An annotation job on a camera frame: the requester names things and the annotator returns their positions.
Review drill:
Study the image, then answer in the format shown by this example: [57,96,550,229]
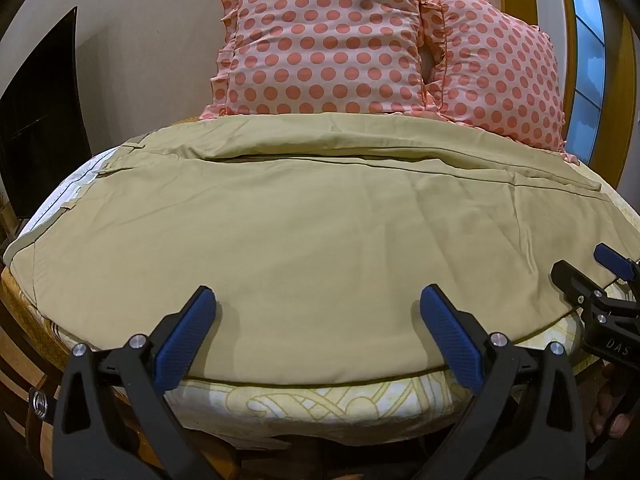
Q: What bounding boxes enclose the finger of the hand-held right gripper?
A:
[550,259,612,311]
[593,242,640,283]

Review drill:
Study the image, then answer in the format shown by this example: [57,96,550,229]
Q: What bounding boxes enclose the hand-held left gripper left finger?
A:
[52,285,218,480]

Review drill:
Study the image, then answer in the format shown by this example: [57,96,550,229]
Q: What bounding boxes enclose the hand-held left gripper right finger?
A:
[419,284,588,480]

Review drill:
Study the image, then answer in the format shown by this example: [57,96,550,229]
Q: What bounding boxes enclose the khaki pants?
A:
[2,112,640,385]

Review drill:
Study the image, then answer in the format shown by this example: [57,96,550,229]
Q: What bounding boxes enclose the person's right hand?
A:
[588,364,640,443]

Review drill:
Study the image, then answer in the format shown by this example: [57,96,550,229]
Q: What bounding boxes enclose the yellow patterned bed sheet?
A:
[0,180,640,448]

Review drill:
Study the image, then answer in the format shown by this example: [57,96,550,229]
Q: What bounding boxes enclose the yellow framed window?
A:
[495,0,632,173]

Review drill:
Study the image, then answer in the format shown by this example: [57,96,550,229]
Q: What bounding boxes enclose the pink polka dot pillow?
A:
[198,0,441,122]
[422,0,581,166]

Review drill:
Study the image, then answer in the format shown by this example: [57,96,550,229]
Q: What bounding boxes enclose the black flat screen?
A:
[0,6,94,221]

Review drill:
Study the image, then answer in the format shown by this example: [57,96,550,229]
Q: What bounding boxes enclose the wooden bed frame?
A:
[0,195,151,480]

